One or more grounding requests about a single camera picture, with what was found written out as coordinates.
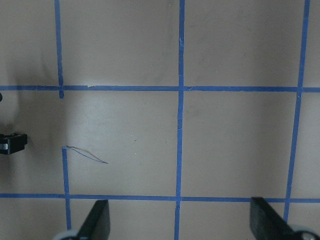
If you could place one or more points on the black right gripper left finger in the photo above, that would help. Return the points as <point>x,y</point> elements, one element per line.
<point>97,225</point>

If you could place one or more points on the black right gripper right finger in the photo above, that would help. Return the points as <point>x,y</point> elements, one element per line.
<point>266,223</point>

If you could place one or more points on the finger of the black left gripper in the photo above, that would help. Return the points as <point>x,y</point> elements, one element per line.
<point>13,143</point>

